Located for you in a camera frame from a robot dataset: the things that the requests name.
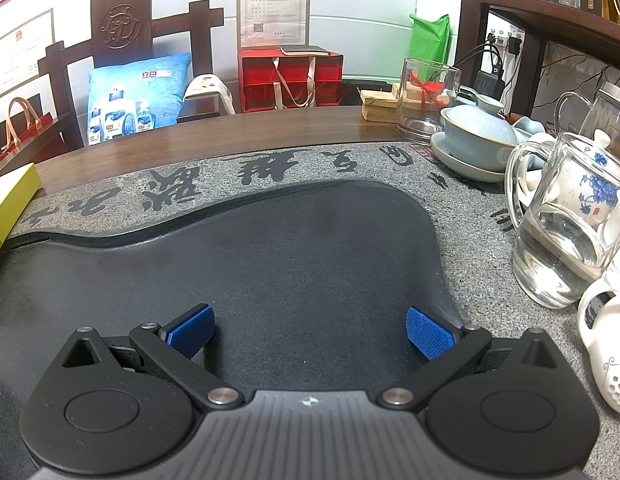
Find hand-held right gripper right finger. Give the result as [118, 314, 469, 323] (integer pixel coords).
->
[379, 307, 560, 410]

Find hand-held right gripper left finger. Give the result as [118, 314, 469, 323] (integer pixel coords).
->
[65, 303, 245, 410]

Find yellow-green box lid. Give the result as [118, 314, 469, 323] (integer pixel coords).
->
[0, 162, 43, 267]

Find glass pitcher with water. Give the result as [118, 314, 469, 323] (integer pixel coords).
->
[504, 132, 620, 309]

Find white ceramic teapot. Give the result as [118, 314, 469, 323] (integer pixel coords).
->
[577, 260, 620, 416]

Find pale blue lidded tea bowl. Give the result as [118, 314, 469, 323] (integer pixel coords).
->
[430, 94, 533, 183]

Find tall drinking glass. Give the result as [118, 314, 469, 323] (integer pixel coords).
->
[396, 57, 462, 143]

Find blue and white porcelain teapot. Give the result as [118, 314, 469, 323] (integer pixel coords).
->
[560, 130, 620, 233]

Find small wooden box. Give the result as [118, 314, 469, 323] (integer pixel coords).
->
[359, 85, 405, 123]

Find blue printed pillow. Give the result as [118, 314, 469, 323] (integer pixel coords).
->
[86, 52, 193, 147]

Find white printed bag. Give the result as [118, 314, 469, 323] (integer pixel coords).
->
[182, 74, 237, 117]

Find plain dark wooden chair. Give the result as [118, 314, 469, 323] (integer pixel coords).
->
[0, 110, 82, 167]

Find black power adapter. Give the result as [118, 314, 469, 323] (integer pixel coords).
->
[472, 70, 504, 99]

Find red gift bag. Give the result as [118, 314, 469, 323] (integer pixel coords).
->
[0, 95, 56, 157]

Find red gift boxes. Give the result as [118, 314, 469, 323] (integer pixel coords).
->
[237, 50, 345, 113]

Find green shopping bag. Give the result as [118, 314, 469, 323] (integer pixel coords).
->
[409, 12, 451, 68]

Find black notebook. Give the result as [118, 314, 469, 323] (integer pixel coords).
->
[280, 45, 331, 57]

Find carved dark wooden chair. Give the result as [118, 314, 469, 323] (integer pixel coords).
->
[37, 0, 225, 148]

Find framed certificate with emblem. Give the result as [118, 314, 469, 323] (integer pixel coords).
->
[0, 8, 57, 100]

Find dark wooden shelf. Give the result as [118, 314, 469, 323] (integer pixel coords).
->
[455, 0, 620, 116]

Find framed licence with code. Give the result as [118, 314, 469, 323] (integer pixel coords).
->
[236, 0, 312, 52]

